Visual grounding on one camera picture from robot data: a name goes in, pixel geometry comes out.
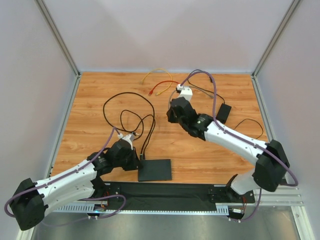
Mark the aluminium front frame rail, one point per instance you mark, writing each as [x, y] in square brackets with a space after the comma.
[282, 196]

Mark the aluminium right frame post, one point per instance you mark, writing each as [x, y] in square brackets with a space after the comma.
[276, 36]

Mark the black cable teal plug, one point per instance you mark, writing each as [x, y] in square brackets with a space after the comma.
[130, 112]

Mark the aluminium left frame post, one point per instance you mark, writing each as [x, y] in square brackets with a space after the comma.
[43, 8]

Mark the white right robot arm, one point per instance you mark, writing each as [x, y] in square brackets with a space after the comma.
[268, 158]

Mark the black network switch box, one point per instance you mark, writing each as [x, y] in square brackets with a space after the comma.
[155, 170]

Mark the aluminium frame post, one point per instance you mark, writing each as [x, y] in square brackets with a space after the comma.
[276, 36]
[43, 8]

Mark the black power adapter brick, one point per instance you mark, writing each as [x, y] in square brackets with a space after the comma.
[223, 113]

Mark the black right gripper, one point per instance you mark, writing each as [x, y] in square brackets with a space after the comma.
[172, 114]

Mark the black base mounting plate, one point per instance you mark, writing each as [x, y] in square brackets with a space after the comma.
[173, 196]

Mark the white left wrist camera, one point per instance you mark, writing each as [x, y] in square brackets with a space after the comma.
[128, 138]

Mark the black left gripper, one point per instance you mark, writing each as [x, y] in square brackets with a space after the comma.
[135, 158]

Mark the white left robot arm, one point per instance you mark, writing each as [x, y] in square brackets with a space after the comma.
[32, 201]

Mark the grey slotted cable duct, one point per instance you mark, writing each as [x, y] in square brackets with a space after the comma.
[92, 208]

